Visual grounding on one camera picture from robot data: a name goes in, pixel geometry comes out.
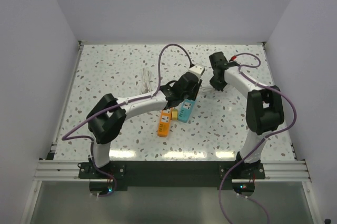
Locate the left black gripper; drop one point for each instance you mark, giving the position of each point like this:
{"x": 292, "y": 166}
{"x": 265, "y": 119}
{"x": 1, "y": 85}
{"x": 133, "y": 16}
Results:
{"x": 192, "y": 96}

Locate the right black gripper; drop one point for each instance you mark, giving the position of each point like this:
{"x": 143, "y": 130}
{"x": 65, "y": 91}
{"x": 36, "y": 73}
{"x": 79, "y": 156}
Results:
{"x": 216, "y": 86}

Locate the blue power strip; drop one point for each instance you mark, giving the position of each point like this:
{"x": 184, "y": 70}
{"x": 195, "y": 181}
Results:
{"x": 186, "y": 110}

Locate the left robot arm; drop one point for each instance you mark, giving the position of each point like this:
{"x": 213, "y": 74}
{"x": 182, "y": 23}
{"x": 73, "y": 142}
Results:
{"x": 106, "y": 119}

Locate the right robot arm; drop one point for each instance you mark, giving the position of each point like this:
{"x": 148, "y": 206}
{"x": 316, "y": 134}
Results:
{"x": 264, "y": 108}

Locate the yellow plug on table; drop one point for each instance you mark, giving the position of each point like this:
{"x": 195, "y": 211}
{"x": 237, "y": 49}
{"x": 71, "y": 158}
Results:
{"x": 174, "y": 114}

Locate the orange power strip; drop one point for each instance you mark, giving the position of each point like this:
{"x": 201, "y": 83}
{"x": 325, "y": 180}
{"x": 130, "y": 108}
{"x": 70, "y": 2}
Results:
{"x": 164, "y": 123}

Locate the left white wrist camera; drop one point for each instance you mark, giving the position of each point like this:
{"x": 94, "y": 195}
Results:
{"x": 198, "y": 70}

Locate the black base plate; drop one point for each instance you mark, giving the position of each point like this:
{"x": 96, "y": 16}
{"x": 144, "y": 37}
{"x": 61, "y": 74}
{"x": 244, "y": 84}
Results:
{"x": 121, "y": 175}

